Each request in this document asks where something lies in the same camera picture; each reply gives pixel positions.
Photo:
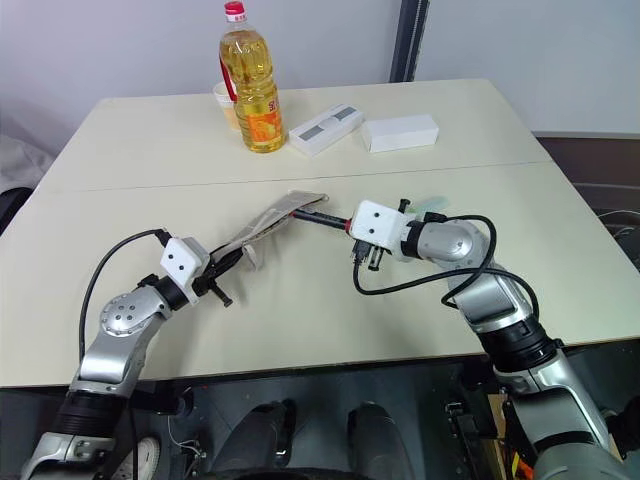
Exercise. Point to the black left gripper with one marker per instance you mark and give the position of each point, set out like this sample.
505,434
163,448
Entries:
210,281

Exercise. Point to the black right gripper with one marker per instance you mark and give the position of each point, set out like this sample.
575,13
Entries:
367,255

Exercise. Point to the beige grid pouch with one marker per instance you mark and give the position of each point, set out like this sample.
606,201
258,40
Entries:
272,220

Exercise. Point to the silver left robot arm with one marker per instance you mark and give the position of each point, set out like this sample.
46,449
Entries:
120,310

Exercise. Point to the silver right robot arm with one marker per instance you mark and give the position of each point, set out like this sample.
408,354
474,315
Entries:
500,300

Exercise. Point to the plain white box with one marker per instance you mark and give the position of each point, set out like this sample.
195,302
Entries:
400,132

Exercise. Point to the white box with grey stripes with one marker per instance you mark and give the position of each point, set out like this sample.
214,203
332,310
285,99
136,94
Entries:
325,129

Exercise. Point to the clear plastic cup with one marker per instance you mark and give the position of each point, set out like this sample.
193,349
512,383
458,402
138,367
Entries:
223,100

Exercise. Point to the yellow cooking oil bottle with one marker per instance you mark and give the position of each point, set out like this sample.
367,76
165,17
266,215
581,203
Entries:
255,90

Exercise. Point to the dark rounded shape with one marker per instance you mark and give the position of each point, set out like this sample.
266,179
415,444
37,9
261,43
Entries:
375,440
260,440

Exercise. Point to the brown cardboard piece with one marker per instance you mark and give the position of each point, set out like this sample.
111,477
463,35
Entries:
498,417

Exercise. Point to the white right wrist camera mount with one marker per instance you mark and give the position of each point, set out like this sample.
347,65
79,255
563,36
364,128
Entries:
377,222

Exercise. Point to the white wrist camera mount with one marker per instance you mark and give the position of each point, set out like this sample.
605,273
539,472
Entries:
377,222
181,260

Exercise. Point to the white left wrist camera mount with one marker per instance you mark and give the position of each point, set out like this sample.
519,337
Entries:
181,260

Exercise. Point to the dark metal post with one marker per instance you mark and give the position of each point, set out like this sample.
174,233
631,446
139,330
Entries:
407,40

